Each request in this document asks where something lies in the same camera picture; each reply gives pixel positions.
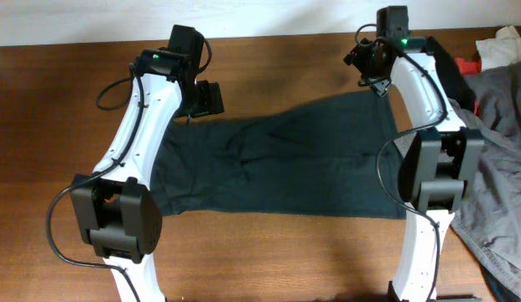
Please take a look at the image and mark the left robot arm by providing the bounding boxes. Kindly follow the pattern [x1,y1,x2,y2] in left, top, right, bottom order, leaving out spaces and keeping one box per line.
[70,47,223,301]

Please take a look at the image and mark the grey garment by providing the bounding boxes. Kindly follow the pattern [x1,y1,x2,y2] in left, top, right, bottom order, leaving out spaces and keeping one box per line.
[393,57,521,301]

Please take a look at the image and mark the black Nike t-shirt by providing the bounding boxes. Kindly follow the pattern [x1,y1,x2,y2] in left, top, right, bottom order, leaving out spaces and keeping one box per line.
[150,91,405,219]

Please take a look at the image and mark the white garment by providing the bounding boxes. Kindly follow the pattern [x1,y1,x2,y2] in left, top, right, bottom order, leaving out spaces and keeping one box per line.
[475,26,521,71]

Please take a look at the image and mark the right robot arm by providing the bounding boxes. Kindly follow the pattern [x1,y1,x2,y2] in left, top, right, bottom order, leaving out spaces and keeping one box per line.
[344,37,483,302]

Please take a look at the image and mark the red garment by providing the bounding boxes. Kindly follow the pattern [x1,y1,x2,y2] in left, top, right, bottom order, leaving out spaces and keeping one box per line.
[454,58,482,115]

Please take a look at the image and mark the black garment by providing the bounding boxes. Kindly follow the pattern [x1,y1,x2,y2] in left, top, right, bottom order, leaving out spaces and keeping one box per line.
[425,37,476,112]

